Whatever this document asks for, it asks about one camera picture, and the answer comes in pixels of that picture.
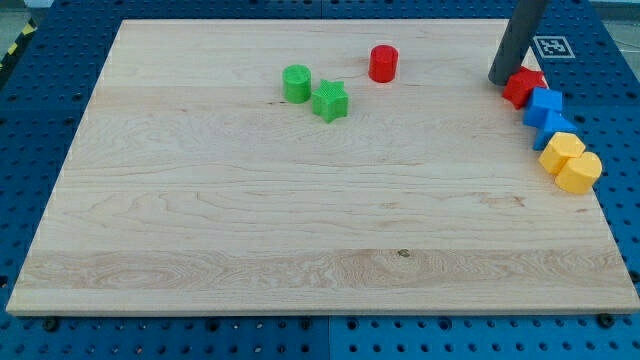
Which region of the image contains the black bolt front right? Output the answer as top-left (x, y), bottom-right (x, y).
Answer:
top-left (596, 313), bottom-right (616, 329)

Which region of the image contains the black bolt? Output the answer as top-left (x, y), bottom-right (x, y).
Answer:
top-left (41, 317), bottom-right (59, 332)
top-left (596, 313), bottom-right (616, 329)

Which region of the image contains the blue triangle block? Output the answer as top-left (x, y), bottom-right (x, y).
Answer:
top-left (532, 112), bottom-right (577, 151)

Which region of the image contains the red star block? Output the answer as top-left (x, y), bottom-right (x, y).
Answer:
top-left (502, 66), bottom-right (547, 110)

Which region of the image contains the yellow heart block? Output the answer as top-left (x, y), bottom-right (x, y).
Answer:
top-left (555, 152), bottom-right (603, 194)

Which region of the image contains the green cylinder block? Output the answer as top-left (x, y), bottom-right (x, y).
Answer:
top-left (282, 64), bottom-right (311, 104)

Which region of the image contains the green star block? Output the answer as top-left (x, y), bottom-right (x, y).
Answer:
top-left (311, 79), bottom-right (349, 123)

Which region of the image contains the yellow hexagon block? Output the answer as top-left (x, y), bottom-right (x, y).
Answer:
top-left (538, 132), bottom-right (586, 175)

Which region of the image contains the red cylinder block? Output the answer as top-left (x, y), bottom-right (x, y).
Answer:
top-left (368, 44), bottom-right (399, 83)

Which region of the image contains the black bolt front left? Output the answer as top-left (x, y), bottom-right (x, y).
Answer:
top-left (41, 317), bottom-right (59, 332)

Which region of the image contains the blue cube block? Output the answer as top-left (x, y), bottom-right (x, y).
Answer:
top-left (523, 87), bottom-right (564, 128)

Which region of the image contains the light wooden board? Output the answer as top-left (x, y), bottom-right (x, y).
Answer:
top-left (7, 19), bottom-right (639, 316)

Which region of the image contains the white fiducial marker tag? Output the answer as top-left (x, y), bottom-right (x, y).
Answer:
top-left (533, 35), bottom-right (575, 59)

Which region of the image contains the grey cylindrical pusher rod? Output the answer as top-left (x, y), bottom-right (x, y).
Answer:
top-left (488, 0), bottom-right (549, 86)

